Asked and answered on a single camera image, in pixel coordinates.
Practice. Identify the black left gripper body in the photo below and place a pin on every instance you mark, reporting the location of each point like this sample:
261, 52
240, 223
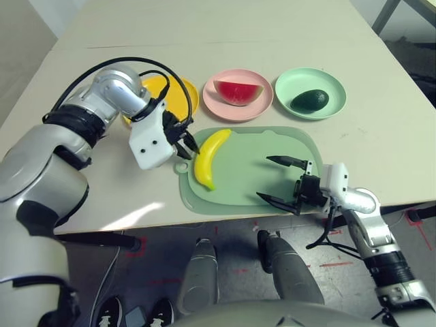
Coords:
175, 129

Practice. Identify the grey robot leg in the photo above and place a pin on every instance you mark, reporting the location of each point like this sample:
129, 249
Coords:
199, 279
289, 272

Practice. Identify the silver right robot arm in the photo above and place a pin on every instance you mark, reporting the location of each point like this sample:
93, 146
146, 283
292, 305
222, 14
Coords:
361, 201

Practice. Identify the yellow toy banana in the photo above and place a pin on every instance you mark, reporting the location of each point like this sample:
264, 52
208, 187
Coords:
204, 160

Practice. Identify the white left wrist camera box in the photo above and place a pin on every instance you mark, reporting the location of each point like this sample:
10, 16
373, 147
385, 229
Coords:
150, 143

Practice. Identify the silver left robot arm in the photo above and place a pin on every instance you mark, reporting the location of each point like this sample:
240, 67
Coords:
112, 88

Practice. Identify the mint green plastic plate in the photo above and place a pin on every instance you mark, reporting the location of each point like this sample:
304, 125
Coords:
306, 81

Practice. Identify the black sneaker with white print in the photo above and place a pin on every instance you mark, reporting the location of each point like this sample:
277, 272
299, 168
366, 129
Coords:
163, 315
110, 313

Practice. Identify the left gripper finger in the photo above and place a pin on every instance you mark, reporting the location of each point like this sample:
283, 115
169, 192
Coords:
182, 151
190, 141

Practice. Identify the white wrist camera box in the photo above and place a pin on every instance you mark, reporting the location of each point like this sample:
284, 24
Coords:
337, 177
150, 143

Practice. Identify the dark green toy avocado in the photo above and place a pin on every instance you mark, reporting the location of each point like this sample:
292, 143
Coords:
310, 100

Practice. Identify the green silicone cutting mat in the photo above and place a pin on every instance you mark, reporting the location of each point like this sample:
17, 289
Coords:
238, 184

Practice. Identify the grey robot right leg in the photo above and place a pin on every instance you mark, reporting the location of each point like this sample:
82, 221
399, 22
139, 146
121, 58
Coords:
289, 272

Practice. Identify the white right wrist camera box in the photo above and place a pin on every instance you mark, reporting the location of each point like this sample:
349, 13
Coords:
337, 177

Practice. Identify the pink plastic plate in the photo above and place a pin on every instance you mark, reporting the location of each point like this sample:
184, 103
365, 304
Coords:
238, 112

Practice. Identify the side table with black frame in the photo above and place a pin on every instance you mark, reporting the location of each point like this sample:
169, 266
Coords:
385, 15

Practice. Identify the red watermelon slice toy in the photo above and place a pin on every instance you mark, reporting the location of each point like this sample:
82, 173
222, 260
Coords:
238, 93

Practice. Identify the yellow plastic plate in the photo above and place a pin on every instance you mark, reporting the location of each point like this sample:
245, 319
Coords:
173, 93

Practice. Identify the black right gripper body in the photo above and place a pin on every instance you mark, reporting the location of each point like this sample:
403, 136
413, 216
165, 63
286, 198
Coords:
311, 190

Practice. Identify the grey robot torso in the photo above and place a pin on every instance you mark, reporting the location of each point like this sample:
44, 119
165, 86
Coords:
272, 315

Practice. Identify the grey robot left leg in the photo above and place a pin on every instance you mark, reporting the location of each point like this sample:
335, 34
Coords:
199, 279

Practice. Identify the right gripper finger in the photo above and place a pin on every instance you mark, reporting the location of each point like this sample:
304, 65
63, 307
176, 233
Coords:
282, 204
289, 161

